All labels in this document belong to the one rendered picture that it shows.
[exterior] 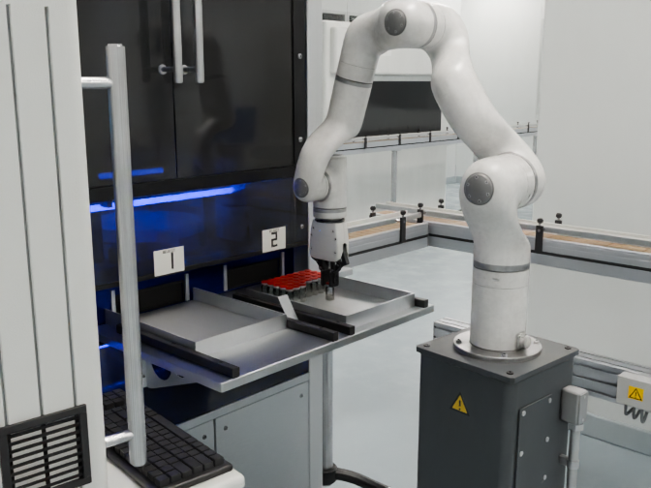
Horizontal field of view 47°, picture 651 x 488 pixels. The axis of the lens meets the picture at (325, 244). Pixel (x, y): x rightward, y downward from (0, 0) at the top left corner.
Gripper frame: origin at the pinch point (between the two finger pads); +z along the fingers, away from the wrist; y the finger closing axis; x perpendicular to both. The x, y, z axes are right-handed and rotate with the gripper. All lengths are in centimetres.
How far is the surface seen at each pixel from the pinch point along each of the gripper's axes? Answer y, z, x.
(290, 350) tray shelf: 18.8, 6.1, -32.8
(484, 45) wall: -442, -100, 798
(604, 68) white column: 5, -54, 148
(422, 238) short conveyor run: -29, 6, 82
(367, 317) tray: 19.2, 4.6, -7.9
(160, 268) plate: -17.6, -6.6, -39.3
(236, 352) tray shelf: 11.9, 6.1, -41.6
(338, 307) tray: 6.2, 5.9, -3.5
